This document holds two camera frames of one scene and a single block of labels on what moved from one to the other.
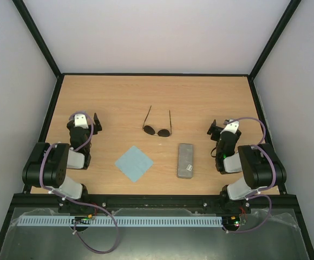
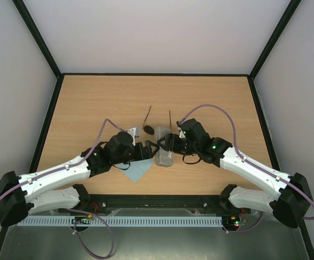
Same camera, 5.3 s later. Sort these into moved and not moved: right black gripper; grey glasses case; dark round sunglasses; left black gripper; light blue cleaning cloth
Moved: right black gripper; grey glasses case; left black gripper
Not moved: light blue cleaning cloth; dark round sunglasses
